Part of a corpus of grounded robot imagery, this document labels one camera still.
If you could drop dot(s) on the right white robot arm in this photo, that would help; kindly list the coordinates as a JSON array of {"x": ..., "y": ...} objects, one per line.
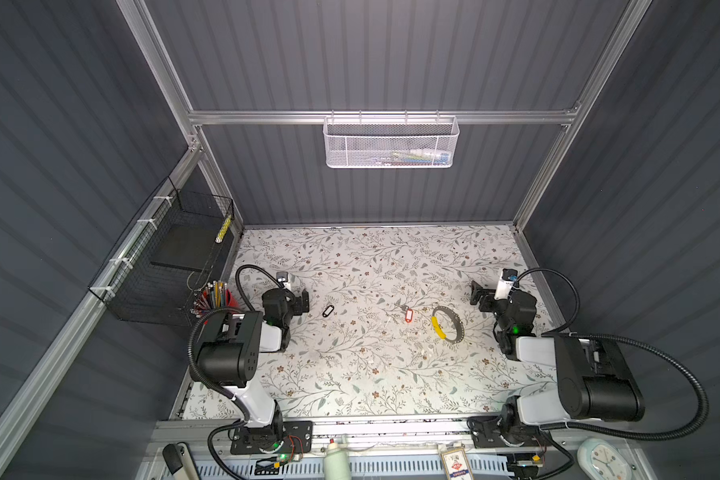
[{"x": 593, "y": 379}]

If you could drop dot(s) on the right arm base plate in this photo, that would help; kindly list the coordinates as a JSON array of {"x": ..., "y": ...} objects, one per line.
[{"x": 493, "y": 431}]

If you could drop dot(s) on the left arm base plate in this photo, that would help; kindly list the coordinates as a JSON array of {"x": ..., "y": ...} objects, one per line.
[{"x": 280, "y": 437}]

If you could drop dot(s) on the red pencil cup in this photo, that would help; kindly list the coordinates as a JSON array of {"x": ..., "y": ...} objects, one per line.
[{"x": 212, "y": 296}]

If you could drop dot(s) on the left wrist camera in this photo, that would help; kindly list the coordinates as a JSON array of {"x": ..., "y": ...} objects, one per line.
[{"x": 285, "y": 279}]

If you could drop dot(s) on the yellow marker in basket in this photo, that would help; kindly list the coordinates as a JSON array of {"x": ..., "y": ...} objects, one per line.
[{"x": 223, "y": 230}]

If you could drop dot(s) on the black wire basket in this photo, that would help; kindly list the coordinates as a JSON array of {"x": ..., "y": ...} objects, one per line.
[{"x": 168, "y": 255}]

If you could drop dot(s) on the white wire mesh basket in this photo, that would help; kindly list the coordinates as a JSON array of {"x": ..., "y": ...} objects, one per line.
[{"x": 394, "y": 142}]

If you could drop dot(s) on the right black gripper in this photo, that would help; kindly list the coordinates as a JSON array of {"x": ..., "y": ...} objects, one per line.
[{"x": 488, "y": 300}]

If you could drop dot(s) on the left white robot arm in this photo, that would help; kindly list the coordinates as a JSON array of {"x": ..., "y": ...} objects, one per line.
[{"x": 223, "y": 353}]

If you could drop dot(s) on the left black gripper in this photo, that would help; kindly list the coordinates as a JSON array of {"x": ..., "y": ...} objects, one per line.
[{"x": 300, "y": 302}]

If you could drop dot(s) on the playing card box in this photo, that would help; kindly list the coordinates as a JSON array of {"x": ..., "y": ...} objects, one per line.
[{"x": 455, "y": 463}]

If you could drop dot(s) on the white bottle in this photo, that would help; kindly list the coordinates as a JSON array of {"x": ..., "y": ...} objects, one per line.
[{"x": 336, "y": 463}]

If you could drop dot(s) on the pale green alarm clock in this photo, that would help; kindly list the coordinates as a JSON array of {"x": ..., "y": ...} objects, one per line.
[{"x": 599, "y": 460}]

